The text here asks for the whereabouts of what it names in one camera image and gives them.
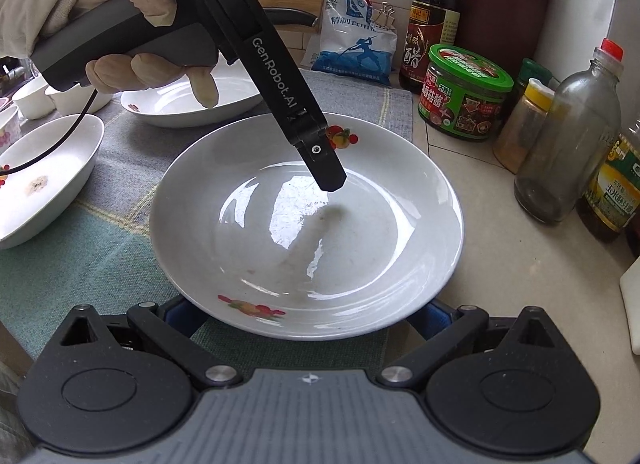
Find white fruit-print plate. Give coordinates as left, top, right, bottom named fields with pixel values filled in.
left=120, top=56, right=262, bottom=129
left=150, top=114, right=464, bottom=341

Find white floral bowl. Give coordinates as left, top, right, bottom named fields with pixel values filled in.
left=44, top=84, right=112, bottom=116
left=0, top=104, right=22, bottom=153

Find white plate with food residue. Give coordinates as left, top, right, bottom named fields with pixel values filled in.
left=1, top=114, right=105, bottom=249

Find white floral bowl front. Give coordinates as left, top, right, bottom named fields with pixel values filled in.
left=0, top=104, right=22, bottom=153

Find gloved left hand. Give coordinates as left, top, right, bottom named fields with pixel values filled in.
left=70, top=0, right=218, bottom=108

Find grey checked dish mat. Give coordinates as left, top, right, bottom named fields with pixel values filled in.
left=1, top=102, right=388, bottom=374

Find blue white salt bag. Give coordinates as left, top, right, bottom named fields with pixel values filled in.
left=309, top=0, right=397, bottom=86

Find metal binder clips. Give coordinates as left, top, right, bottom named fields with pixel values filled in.
left=371, top=2, right=395, bottom=30

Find green lidded sauce jar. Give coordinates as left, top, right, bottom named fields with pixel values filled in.
left=418, top=44, right=514, bottom=142

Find dark vinegar bottle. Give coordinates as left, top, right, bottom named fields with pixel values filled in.
left=399, top=0, right=461, bottom=93

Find clear bottle red cap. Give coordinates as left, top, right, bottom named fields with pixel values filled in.
left=514, top=38, right=624, bottom=224

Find yellow lid spice jar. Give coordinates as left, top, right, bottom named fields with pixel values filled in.
left=492, top=78, right=554, bottom=173

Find white plastic container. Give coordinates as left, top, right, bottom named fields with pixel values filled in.
left=620, top=258, right=640, bottom=356

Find yellow label oil bottle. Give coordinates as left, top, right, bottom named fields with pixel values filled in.
left=576, top=120, right=639, bottom=243

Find dark red knife block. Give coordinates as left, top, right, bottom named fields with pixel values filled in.
left=454, top=0, right=549, bottom=76

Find black-handled kitchen knife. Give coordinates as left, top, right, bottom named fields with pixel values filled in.
left=264, top=8, right=317, bottom=28

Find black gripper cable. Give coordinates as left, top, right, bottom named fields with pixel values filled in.
left=0, top=88, right=99, bottom=176

